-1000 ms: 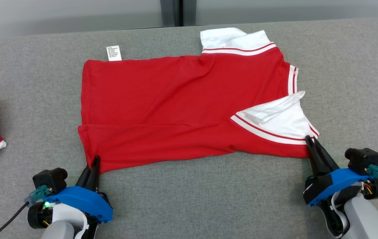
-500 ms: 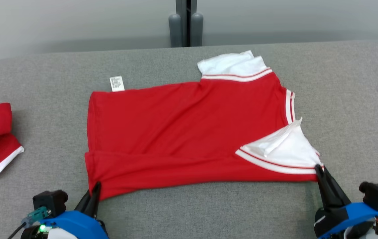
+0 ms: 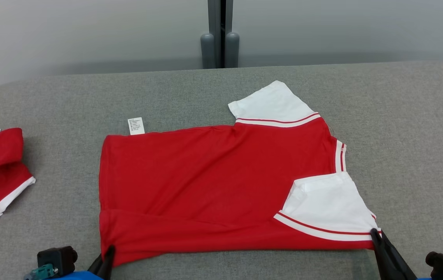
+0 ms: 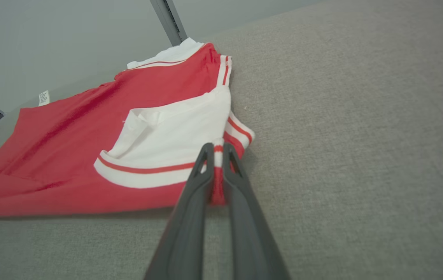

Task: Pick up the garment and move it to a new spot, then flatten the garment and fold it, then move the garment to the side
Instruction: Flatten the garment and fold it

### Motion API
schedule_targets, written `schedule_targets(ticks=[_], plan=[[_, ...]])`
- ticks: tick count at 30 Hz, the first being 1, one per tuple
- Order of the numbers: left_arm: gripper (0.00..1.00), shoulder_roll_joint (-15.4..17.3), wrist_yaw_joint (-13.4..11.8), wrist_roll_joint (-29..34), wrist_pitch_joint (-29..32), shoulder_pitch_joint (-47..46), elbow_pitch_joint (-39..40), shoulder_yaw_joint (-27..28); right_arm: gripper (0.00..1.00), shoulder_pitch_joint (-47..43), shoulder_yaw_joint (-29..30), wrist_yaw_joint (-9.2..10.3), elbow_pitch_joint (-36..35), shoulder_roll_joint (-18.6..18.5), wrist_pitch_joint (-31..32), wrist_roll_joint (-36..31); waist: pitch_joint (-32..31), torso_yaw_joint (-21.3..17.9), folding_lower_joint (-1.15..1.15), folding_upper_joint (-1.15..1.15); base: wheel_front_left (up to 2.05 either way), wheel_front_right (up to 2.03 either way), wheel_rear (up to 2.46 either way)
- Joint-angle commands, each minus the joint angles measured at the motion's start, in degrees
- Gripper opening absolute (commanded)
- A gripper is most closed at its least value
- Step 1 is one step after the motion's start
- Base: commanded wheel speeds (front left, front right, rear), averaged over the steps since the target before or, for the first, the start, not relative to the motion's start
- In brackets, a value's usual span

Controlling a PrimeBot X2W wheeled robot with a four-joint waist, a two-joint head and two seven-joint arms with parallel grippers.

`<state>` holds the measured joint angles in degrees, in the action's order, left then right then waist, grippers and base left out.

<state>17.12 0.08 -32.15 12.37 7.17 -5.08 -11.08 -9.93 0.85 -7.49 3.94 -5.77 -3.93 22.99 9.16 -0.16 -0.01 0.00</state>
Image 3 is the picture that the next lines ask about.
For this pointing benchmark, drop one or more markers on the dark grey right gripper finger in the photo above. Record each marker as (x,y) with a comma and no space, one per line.
(400,266)
(384,260)

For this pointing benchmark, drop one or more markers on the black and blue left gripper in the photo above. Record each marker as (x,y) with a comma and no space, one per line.
(77,277)

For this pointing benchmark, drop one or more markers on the red shirt with white sleeves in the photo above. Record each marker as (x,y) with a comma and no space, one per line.
(205,186)

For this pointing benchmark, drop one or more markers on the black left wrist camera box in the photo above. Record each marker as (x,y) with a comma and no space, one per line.
(56,258)

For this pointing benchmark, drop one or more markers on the teal left camera connector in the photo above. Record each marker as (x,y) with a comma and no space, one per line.
(42,272)

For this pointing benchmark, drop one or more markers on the grey partition frame post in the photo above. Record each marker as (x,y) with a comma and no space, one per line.
(214,23)

